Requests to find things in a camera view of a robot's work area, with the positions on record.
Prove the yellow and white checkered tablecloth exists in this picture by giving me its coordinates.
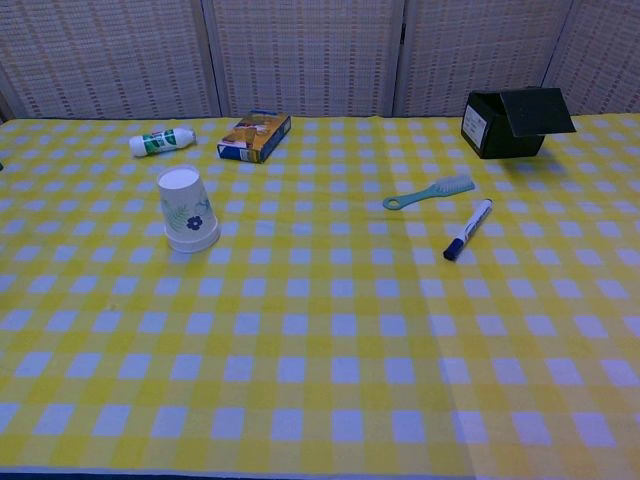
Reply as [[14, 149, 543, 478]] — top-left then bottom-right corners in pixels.
[[0, 113, 640, 476]]

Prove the teal brush with white bristles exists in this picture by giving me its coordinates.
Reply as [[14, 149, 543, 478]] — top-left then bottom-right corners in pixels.
[[382, 175, 477, 212]]

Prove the blue and orange carton box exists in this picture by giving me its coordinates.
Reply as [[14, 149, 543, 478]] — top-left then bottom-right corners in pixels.
[[216, 110, 292, 165]]

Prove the blue whiteboard marker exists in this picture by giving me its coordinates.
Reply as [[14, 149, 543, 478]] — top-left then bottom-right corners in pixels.
[[442, 198, 494, 263]]

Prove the woven folding screen panel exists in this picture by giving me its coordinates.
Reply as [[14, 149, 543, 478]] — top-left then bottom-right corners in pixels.
[[542, 0, 640, 116], [0, 0, 224, 120], [202, 0, 406, 119], [392, 0, 584, 119]]

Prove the white bottle with green label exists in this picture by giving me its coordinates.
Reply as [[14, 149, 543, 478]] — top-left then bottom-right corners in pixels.
[[128, 126, 197, 159]]

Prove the black box with open lid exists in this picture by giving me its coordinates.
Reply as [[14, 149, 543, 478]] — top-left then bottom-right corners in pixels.
[[460, 87, 578, 160]]

